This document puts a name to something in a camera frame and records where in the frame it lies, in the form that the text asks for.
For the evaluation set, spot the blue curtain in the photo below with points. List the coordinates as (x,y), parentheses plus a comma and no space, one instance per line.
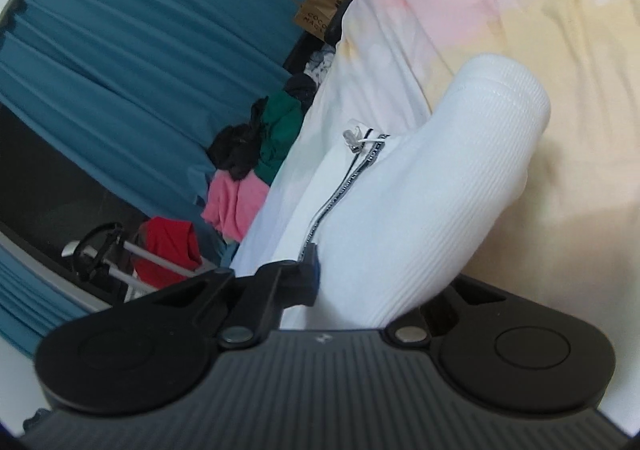
(30,300)
(140,45)

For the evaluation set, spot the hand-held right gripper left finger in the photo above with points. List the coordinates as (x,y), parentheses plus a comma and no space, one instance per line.
(311,272)

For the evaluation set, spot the black garment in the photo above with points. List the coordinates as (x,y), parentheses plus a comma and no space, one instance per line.
(237,145)

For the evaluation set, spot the pink garment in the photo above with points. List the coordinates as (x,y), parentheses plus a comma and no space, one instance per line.
(237,202)

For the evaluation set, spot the green garment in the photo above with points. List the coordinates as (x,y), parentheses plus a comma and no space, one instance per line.
(280,130)

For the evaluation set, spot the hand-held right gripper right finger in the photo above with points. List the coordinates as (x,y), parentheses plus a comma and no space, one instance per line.
(407,331)

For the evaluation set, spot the silver tripod stand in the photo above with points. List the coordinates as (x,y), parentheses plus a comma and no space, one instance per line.
(115,255)

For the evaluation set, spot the white patterned cloth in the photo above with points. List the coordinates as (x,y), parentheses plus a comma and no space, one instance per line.
(320,64)

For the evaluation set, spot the red garment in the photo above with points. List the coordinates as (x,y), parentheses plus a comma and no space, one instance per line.
(167,250)

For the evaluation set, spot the white sweatshirt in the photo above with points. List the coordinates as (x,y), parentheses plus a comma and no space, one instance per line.
(425,210)

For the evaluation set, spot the brown paper bag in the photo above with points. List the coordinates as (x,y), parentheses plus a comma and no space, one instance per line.
(320,5)

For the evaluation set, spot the dark window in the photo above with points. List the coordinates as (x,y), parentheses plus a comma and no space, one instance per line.
(60,190)

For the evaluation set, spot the pastel bed blanket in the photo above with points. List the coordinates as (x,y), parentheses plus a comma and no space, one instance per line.
(550,5)

